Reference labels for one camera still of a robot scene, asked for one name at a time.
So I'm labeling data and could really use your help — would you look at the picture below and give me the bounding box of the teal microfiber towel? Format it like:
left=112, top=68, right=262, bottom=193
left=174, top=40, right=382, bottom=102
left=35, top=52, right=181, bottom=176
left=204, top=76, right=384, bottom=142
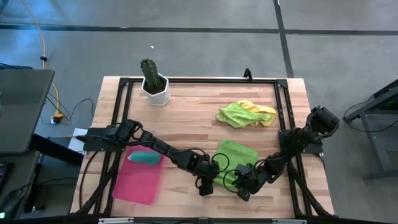
left=127, top=150, right=162, bottom=167

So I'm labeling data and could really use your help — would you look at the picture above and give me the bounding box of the pink plastic basket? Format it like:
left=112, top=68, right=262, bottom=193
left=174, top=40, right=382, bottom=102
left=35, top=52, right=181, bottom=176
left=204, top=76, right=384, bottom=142
left=111, top=148, right=166, bottom=207

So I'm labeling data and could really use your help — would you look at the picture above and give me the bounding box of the lime green microfiber towel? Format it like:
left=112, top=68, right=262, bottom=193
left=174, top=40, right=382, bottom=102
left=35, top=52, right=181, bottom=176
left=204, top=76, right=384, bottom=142
left=215, top=102, right=274, bottom=129

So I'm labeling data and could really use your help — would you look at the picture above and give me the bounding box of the yellow microfiber towel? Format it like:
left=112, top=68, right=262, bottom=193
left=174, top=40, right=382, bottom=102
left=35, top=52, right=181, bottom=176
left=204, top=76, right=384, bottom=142
left=236, top=99, right=278, bottom=128

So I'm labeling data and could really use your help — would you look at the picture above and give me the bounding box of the white hexagonal planter pot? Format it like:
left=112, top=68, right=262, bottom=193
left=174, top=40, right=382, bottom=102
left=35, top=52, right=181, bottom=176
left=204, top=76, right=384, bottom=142
left=141, top=73, right=172, bottom=107

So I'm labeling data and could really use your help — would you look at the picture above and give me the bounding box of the green cactus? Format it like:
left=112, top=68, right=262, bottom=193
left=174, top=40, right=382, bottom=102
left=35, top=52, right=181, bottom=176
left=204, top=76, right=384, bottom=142
left=139, top=58, right=162, bottom=91

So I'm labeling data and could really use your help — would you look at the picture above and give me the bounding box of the white paper sheet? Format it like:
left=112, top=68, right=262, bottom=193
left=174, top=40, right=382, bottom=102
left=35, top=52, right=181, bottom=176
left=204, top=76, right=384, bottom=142
left=67, top=128, right=90, bottom=156

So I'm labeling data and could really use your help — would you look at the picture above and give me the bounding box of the black side table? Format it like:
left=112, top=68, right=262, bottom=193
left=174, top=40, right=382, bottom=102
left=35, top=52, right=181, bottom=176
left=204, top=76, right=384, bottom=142
left=343, top=78, right=398, bottom=182

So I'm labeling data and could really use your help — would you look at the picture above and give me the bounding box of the black desk beam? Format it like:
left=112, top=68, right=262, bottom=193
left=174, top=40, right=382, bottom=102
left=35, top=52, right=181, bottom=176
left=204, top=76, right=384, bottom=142
left=29, top=133, right=85, bottom=167

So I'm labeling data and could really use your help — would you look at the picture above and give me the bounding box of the yellow power plug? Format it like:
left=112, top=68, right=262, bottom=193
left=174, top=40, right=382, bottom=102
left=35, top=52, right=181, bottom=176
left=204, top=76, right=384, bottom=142
left=50, top=111, right=65, bottom=125

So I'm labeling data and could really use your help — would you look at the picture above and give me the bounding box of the grey desk top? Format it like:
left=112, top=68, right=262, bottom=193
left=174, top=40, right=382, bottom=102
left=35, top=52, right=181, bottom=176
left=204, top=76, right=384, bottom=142
left=0, top=68, right=57, bottom=156

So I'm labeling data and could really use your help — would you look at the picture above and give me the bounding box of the black device with LED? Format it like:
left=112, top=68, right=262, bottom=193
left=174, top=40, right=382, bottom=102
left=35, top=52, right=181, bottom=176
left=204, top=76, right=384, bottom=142
left=0, top=188, right=26, bottom=220

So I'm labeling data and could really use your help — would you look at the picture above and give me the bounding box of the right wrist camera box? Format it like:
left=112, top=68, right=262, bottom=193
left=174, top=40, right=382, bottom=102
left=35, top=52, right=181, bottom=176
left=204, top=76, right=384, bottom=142
left=237, top=190, right=252, bottom=203

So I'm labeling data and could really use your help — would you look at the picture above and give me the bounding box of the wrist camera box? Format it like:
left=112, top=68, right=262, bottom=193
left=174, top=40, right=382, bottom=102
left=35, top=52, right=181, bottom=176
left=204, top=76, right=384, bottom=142
left=237, top=190, right=252, bottom=203
left=198, top=183, right=216, bottom=197

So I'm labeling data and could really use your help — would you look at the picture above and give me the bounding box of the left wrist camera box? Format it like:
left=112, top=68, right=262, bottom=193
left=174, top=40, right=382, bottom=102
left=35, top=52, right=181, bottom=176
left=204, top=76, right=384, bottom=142
left=198, top=183, right=216, bottom=197

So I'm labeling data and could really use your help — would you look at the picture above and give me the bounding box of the silver rail bracket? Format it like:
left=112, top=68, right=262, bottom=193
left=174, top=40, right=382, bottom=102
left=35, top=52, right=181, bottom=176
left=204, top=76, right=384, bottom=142
left=98, top=217, right=135, bottom=224
left=272, top=218, right=308, bottom=224

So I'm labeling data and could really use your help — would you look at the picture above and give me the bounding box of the black aluminium table frame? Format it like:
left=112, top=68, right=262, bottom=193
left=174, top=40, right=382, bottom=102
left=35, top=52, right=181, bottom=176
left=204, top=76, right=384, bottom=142
left=70, top=76, right=336, bottom=219

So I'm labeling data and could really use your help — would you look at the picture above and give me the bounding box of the thin black floor cable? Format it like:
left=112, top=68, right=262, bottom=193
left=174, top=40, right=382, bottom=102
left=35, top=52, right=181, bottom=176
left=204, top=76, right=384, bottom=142
left=45, top=97, right=95, bottom=126

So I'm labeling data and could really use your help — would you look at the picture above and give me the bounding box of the orange extension cable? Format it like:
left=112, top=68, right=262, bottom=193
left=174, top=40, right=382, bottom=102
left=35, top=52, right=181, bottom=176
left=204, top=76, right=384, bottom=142
left=19, top=0, right=65, bottom=123

